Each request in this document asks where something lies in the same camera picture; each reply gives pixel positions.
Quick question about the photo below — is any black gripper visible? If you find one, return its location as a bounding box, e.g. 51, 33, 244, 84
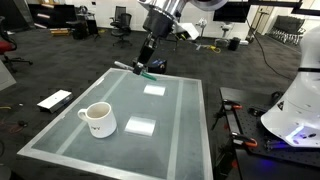
132, 7, 175, 76

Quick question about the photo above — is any green capped marker pen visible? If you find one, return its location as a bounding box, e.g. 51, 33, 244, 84
114, 60, 158, 82

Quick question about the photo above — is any white ceramic mug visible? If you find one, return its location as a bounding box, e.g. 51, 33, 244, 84
77, 101, 118, 139

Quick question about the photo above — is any black device with blue light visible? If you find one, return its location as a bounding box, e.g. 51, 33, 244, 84
147, 58, 168, 75

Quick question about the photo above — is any black office chair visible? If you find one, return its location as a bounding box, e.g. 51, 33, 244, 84
113, 5, 128, 21
109, 12, 133, 48

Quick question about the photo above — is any black equipment cart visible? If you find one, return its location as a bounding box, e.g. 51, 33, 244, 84
66, 13, 101, 41

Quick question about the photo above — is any black waste bin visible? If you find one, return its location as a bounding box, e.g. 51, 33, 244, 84
228, 36, 242, 52

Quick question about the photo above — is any white flat box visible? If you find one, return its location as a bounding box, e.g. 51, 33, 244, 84
36, 89, 74, 114

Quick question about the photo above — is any black perforated mounting board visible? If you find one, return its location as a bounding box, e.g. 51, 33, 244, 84
219, 87, 320, 168

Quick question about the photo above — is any red office chair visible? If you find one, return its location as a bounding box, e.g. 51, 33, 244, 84
0, 16, 34, 73

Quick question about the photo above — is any row of stacked chairs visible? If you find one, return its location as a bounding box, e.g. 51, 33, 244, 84
268, 14, 306, 46

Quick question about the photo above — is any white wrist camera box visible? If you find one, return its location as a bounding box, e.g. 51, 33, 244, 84
173, 22, 200, 41

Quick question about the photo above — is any yellow floor cable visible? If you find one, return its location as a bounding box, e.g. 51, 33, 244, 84
206, 44, 222, 54

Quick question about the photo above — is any black wall screen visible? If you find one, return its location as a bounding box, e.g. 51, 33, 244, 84
212, 1, 251, 24

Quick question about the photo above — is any orange handled black clamp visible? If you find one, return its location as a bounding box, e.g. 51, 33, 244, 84
229, 132, 259, 149
221, 99, 244, 112

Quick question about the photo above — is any black floor cable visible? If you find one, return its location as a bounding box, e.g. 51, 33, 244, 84
245, 19, 294, 82

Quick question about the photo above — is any red floor cable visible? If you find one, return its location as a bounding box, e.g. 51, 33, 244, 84
0, 119, 29, 135

